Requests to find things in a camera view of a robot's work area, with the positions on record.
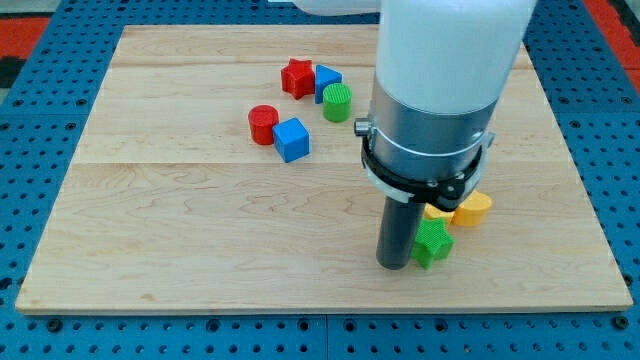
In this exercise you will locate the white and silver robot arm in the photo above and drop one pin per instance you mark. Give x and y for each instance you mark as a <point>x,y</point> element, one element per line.
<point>441,66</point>

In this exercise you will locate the light wooden board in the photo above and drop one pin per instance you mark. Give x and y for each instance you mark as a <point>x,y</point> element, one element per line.
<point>170,208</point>

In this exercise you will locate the blue cube block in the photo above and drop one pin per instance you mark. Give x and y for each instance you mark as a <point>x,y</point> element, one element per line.
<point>291,140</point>

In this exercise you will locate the green cylinder block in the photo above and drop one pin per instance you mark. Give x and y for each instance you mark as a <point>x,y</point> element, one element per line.
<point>337,102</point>

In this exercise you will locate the red cylinder block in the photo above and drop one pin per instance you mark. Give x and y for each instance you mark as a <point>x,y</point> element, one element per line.
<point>262,118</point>

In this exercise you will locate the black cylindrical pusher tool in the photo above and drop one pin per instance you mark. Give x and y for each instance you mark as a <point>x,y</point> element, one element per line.
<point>398,229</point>

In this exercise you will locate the blue triangular block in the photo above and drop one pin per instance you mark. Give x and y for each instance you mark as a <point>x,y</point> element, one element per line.
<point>324,76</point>

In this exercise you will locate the red star block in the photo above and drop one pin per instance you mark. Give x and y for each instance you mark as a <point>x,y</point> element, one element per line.
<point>298,78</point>

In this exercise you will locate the yellow block behind star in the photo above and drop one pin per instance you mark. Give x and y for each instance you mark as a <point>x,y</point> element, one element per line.
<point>432,213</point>

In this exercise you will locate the green star block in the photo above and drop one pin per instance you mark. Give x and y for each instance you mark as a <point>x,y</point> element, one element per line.
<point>432,242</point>

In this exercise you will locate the yellow cylinder block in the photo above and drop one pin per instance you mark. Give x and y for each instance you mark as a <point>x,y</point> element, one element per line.
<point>473,210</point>

